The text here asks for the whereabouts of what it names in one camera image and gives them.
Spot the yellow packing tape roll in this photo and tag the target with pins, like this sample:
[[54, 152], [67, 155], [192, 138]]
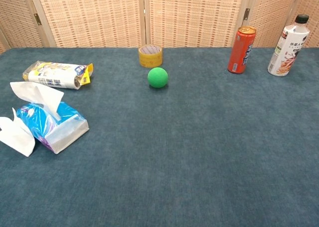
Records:
[[150, 56]]

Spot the green ball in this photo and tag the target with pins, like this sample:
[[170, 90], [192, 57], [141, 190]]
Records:
[[157, 77]]

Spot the red drink can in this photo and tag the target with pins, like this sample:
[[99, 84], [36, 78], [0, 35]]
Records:
[[241, 51]]

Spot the woven folding screen panel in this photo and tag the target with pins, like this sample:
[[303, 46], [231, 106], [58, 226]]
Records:
[[194, 15], [15, 15], [312, 10], [271, 10], [92, 15]]

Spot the blue plastic tissue pack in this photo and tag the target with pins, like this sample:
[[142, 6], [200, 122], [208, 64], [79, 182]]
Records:
[[67, 122]]

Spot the blue velvet tablecloth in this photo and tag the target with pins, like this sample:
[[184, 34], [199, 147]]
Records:
[[174, 149]]

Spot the white yellow bag roll package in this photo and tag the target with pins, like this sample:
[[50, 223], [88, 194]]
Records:
[[49, 75]]

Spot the white paper tissue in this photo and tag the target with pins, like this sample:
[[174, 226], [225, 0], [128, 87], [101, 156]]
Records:
[[47, 95], [17, 137]]

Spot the brass screen hinge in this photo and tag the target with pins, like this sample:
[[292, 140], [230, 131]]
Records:
[[37, 19], [246, 14]]

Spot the white bottle with black cap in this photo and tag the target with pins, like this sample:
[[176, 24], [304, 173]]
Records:
[[286, 50]]

